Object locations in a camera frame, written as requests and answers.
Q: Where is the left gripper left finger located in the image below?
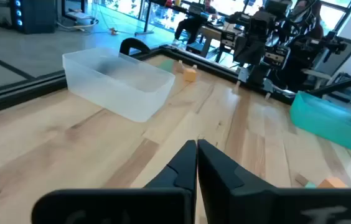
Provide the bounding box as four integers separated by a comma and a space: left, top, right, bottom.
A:
31, 139, 198, 224

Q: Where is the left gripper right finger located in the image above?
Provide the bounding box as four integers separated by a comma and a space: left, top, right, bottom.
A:
197, 138, 351, 224

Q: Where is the natural wood arch block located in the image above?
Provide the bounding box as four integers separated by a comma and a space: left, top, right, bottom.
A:
175, 59, 199, 75

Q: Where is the person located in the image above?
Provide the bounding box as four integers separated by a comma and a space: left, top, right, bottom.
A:
172, 0, 219, 46

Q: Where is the small orange block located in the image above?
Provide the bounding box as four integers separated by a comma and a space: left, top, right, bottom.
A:
183, 67, 198, 83

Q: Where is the flat natural wood plank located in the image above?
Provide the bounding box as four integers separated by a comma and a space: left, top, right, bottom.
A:
294, 174, 310, 187

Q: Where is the teal cube block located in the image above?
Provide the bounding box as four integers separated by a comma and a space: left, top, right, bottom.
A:
157, 58, 176, 74

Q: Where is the green plastic bin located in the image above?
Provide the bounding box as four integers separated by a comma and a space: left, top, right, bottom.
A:
289, 91, 351, 151

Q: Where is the clear plastic bin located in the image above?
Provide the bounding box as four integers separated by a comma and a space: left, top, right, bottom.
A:
62, 47, 176, 123

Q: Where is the white power strip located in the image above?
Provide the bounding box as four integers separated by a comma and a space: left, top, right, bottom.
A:
56, 11, 99, 32

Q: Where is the black computer tower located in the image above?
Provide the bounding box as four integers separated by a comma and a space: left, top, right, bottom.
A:
9, 0, 57, 34

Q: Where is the black cable loop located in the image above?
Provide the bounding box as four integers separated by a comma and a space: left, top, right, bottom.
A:
119, 37, 152, 57

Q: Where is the black aluminium table frame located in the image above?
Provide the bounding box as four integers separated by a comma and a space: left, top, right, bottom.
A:
0, 45, 351, 119

